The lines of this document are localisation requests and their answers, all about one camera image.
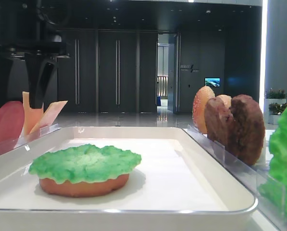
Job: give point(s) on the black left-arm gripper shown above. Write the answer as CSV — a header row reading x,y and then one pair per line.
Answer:
x,y
40,66

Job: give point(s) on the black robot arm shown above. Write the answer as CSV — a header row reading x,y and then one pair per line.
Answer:
x,y
27,33

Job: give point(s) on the orange cheese slice upright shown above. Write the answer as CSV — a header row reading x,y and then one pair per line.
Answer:
x,y
32,116

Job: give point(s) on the orange cheese slice leaning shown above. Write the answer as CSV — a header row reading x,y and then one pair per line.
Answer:
x,y
50,115

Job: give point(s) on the red tomato slice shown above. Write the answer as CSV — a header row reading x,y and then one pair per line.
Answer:
x,y
11,124

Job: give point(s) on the green lettuce on tray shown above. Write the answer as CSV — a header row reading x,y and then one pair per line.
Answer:
x,y
85,163

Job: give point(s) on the far tan bread bun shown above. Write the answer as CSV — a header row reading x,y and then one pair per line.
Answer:
x,y
199,102

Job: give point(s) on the tan bread bun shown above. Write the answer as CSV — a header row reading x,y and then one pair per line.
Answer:
x,y
199,102
226,100

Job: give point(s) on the brown meat patty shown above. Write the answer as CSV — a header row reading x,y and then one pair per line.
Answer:
x,y
247,130
218,119

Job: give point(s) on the near tan bread bun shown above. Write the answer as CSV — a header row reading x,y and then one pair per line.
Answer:
x,y
226,100

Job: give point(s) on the green lettuce leaf in rack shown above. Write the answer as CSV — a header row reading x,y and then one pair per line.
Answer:
x,y
278,143

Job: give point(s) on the clear acrylic left rack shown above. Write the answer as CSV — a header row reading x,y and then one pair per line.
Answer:
x,y
20,139

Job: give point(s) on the bottom bun on tray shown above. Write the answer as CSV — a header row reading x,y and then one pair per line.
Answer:
x,y
83,189

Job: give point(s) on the white serving tray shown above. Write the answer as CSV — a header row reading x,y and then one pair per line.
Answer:
x,y
178,186

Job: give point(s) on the white planter with plants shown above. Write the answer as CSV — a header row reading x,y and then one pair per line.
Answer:
x,y
275,102

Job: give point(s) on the small wall screen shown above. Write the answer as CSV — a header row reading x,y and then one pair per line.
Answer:
x,y
212,82

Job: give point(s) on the clear acrylic patty rail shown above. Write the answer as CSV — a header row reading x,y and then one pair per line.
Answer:
x,y
230,162

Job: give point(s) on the clear acrylic lettuce rail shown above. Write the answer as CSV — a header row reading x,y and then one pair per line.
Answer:
x,y
272,188

